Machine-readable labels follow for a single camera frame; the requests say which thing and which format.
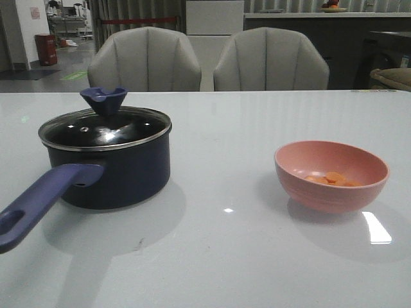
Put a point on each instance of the fruit plate on counter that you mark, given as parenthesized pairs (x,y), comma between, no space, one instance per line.
(332,6)

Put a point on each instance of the left grey upholstered chair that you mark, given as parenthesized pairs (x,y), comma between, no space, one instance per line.
(146,59)

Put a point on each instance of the coloured sticker strip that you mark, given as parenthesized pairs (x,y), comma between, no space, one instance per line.
(373,90)

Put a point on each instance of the glass lid with blue knob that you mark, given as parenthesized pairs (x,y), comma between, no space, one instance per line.
(107,125)

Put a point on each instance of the orange ham slices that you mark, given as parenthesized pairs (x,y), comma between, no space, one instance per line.
(333,178)

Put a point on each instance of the dark counter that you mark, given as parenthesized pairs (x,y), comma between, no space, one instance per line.
(337,36)

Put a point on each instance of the grey upholstered chair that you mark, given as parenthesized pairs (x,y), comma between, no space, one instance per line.
(146,59)
(270,59)

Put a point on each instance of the white cabinet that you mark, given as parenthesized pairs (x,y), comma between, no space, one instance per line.
(208,25)

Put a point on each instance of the pink bowl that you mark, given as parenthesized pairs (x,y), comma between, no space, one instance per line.
(296,160)

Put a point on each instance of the red barrier belt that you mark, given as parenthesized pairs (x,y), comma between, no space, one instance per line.
(174,20)

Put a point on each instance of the right grey upholstered chair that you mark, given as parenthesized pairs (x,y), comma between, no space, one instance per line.
(270,59)

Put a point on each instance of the brown cushion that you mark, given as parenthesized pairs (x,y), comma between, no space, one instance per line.
(394,78)

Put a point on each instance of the dark blue saucepan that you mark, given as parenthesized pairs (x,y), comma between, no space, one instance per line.
(95,180)

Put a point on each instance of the red bin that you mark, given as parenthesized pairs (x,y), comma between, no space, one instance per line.
(46,50)

